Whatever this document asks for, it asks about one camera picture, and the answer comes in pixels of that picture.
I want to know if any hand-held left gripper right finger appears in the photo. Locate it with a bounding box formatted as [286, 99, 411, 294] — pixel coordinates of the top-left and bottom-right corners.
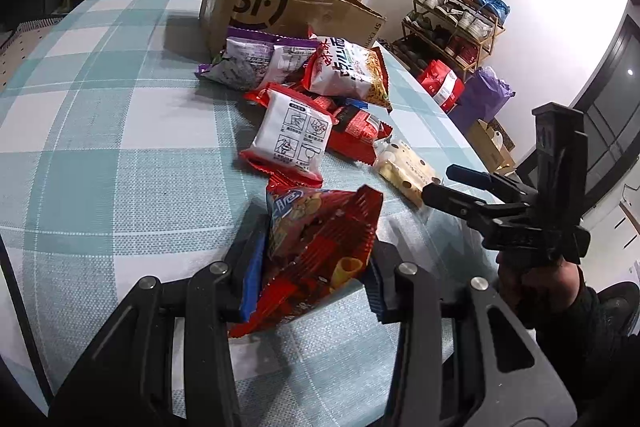
[367, 242, 581, 427]

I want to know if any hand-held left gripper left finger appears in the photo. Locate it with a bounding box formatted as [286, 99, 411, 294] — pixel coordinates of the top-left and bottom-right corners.
[47, 212, 273, 427]

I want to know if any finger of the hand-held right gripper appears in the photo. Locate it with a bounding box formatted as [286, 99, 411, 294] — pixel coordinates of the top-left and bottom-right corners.
[421, 183, 506, 248]
[445, 164, 538, 208]

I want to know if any cream spotted snack packet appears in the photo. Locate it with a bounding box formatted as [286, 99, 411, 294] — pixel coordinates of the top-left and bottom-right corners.
[375, 138, 443, 208]

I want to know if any red crinkled snack bag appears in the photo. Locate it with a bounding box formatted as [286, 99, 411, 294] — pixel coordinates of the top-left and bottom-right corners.
[229, 184, 385, 339]

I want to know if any red cookie packet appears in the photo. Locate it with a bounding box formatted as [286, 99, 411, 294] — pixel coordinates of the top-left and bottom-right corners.
[325, 103, 393, 165]

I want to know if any white red-edged noodle packet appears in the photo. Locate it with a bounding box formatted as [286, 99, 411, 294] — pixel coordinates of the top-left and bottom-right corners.
[239, 82, 335, 188]

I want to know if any red orange noodle snack bag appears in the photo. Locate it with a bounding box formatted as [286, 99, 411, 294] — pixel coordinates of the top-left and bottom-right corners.
[300, 34, 393, 110]

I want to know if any small red snack packet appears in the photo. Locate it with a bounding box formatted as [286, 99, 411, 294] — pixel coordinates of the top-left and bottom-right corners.
[300, 89, 343, 112]

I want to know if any grey purple snack packet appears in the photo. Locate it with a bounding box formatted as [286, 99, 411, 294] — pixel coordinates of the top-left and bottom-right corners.
[196, 27, 281, 92]

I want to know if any white purple snack packet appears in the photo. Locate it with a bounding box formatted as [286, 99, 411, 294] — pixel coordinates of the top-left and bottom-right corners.
[255, 34, 313, 85]

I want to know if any brown cardboard box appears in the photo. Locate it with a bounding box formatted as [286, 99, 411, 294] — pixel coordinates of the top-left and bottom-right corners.
[199, 0, 388, 58]

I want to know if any person's right forearm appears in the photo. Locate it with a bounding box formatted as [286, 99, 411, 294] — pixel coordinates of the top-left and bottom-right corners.
[520, 267, 640, 427]

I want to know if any person's right hand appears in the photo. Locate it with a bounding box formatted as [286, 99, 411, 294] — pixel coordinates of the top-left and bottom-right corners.
[497, 252, 581, 328]

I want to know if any open brown carton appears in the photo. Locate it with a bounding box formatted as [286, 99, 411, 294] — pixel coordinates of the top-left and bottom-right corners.
[467, 119, 516, 172]

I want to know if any dark glass door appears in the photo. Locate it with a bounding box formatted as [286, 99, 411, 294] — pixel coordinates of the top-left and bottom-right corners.
[570, 2, 640, 208]

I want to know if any purple shopping bag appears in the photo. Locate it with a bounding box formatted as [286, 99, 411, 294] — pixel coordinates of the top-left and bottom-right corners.
[452, 67, 516, 132]

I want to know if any red shopping bag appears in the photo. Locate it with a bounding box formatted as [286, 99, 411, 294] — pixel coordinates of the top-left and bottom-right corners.
[417, 59, 466, 112]

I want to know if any wooden shoe rack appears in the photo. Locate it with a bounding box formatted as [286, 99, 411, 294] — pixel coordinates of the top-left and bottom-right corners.
[400, 0, 511, 80]

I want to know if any collection of stored shoes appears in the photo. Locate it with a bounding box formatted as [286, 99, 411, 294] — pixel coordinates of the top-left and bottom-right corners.
[402, 0, 511, 68]

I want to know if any teal checkered tablecloth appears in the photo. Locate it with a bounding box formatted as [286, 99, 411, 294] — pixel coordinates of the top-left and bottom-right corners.
[0, 0, 506, 413]

